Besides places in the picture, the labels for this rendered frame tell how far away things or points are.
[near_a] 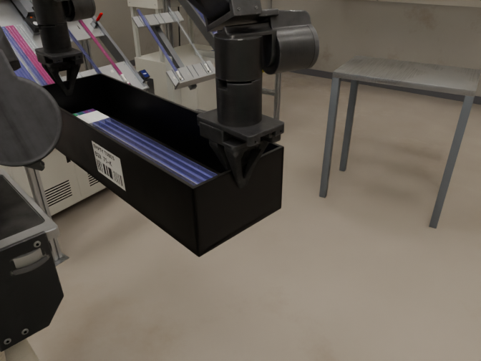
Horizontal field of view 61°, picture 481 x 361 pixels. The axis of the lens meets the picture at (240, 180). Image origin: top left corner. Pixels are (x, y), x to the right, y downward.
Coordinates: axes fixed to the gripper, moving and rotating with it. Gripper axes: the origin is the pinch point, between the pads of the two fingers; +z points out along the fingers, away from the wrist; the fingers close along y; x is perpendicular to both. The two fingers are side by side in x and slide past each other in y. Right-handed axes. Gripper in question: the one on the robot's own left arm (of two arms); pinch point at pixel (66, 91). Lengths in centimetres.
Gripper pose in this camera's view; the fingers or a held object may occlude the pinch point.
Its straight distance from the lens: 102.6
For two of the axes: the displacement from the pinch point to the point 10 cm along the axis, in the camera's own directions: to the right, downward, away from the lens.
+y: -6.9, -3.6, 6.2
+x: -7.2, 3.5, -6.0
